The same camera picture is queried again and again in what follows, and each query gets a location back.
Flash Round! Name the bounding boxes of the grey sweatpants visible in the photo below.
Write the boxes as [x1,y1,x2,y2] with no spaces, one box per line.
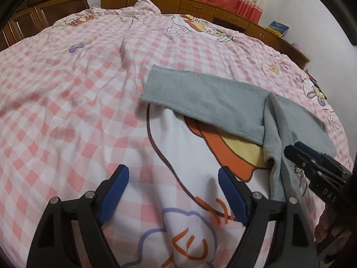
[141,65,336,201]

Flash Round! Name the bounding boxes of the person's right hand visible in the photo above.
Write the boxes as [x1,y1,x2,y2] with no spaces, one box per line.
[315,206,350,243]

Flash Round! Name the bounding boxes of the dark bedside table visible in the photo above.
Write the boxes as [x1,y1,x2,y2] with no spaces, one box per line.
[304,69,327,99]

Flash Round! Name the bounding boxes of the blue book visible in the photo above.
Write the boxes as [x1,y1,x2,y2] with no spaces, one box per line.
[265,21,290,38]

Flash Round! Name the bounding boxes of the pink checkered bed quilt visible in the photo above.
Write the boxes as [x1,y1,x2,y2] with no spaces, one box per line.
[1,0,353,267]

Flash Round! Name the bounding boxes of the wooden window-side cabinet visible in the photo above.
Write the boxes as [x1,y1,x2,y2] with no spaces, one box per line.
[100,0,311,70]

